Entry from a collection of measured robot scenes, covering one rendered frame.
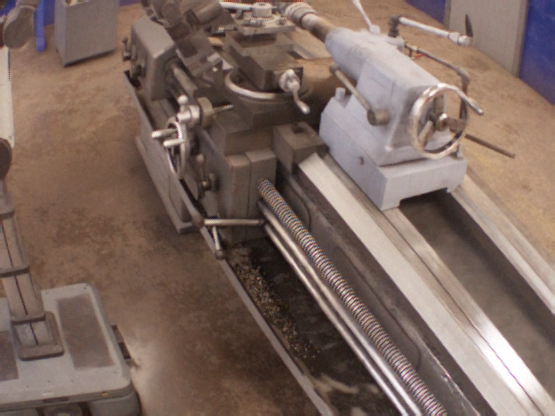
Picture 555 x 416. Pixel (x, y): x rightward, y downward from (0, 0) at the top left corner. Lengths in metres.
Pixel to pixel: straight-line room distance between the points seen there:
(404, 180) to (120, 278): 1.39
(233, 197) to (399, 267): 0.60
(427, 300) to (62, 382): 1.17
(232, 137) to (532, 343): 1.08
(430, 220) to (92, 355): 1.15
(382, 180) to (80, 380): 1.11
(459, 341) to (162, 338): 1.35
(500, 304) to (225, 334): 1.18
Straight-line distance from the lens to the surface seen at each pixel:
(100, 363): 2.03
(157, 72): 2.68
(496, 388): 1.34
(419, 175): 1.72
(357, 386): 1.83
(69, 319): 2.17
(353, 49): 1.82
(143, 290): 2.63
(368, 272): 1.63
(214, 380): 2.31
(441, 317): 1.44
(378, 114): 1.66
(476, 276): 1.76
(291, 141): 1.84
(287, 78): 1.86
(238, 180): 1.90
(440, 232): 1.87
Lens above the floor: 1.83
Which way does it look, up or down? 37 degrees down
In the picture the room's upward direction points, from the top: 6 degrees clockwise
